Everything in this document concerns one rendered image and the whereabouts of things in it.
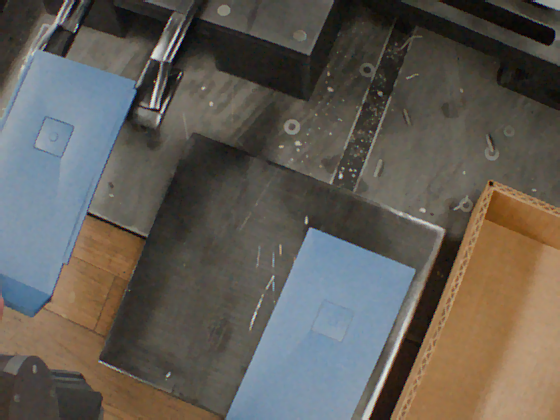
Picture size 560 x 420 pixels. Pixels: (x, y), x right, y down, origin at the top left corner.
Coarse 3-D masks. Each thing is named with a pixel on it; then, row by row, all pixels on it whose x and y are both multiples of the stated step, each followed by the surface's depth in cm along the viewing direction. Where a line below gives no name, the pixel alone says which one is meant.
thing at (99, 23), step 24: (48, 0) 75; (96, 0) 72; (120, 0) 71; (96, 24) 77; (120, 24) 75; (336, 24) 75; (216, 48) 73; (240, 48) 71; (264, 48) 70; (240, 72) 76; (264, 72) 74; (288, 72) 72; (312, 72) 72
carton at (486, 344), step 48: (480, 240) 73; (528, 240) 73; (480, 288) 72; (528, 288) 72; (432, 336) 65; (480, 336) 72; (528, 336) 71; (432, 384) 71; (480, 384) 71; (528, 384) 71
